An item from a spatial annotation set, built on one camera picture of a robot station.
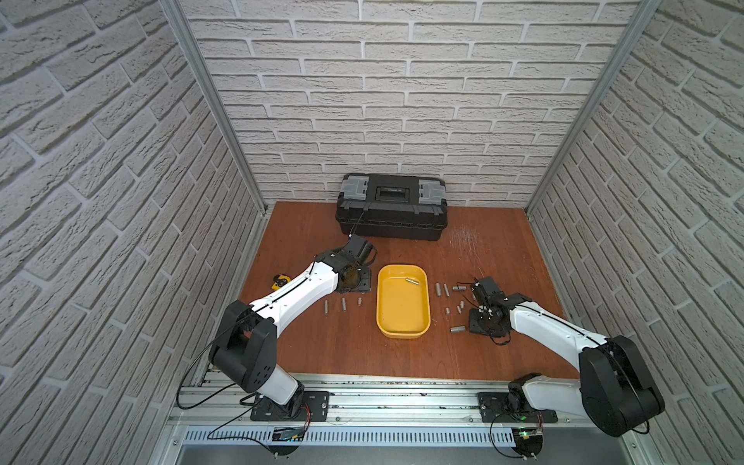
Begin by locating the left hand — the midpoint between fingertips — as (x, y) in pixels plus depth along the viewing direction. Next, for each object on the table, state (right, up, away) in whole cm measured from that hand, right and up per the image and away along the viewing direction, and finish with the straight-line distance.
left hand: (365, 278), depth 86 cm
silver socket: (+16, -3, +11) cm, 19 cm away
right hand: (+36, -15, +2) cm, 39 cm away
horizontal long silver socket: (+32, -4, +8) cm, 33 cm away
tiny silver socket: (+30, -11, +6) cm, 32 cm away
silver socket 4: (+28, -16, 0) cm, 32 cm away
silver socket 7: (-13, -10, +6) cm, 17 cm away
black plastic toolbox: (+9, +23, +11) cm, 27 cm away
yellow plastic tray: (+12, -9, +7) cm, 16 cm away
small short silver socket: (+31, -9, +6) cm, 33 cm away
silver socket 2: (+24, -5, +9) cm, 26 cm away
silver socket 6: (-2, -8, +6) cm, 11 cm away
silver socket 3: (+27, -5, +8) cm, 29 cm away
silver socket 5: (-7, -9, +6) cm, 13 cm away
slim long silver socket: (+27, -11, +5) cm, 29 cm away
